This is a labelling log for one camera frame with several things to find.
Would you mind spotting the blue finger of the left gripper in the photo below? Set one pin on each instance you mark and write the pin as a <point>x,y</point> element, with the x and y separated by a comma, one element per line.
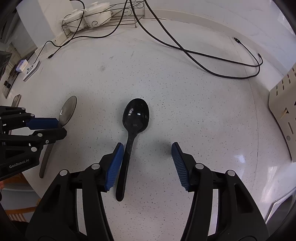
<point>50,136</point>
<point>42,123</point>

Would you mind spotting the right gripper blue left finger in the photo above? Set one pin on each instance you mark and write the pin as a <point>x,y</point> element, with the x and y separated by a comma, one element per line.
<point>114,166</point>

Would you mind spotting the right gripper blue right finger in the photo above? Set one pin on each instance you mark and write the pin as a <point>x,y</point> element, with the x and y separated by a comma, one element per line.
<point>182,164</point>

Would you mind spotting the grey translucent spoon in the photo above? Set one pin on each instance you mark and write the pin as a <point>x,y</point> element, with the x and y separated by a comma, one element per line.
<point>65,115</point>

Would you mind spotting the black spoon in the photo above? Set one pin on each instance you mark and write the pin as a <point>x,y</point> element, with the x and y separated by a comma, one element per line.
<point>135,119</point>

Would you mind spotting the person left hand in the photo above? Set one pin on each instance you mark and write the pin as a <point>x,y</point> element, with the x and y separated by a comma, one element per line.
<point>1,185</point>

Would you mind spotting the white ceramic pot near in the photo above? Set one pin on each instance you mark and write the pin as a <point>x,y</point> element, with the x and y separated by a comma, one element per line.
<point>74,22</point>

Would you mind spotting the white ceramic pot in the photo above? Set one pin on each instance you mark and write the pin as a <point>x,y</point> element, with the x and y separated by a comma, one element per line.
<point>97,14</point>
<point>74,22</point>

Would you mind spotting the stainless steel double sink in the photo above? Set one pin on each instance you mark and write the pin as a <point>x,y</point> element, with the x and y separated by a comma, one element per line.
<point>278,212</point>

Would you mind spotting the cream utensil holder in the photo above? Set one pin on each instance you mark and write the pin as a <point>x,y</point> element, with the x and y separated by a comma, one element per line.
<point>281,103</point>

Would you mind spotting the white ceramic pot far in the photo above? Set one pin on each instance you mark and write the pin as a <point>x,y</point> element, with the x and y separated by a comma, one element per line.
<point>97,14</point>

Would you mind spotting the wire dish rack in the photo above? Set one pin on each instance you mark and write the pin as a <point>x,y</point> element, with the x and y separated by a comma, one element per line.
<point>122,13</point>

